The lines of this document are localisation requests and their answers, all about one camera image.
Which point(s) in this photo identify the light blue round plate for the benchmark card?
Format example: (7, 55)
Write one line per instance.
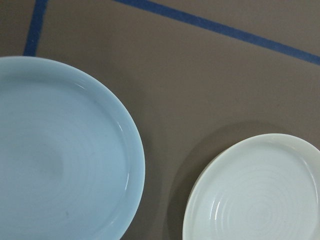
(62, 155)

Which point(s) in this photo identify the white round plate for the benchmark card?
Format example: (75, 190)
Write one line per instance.
(257, 195)

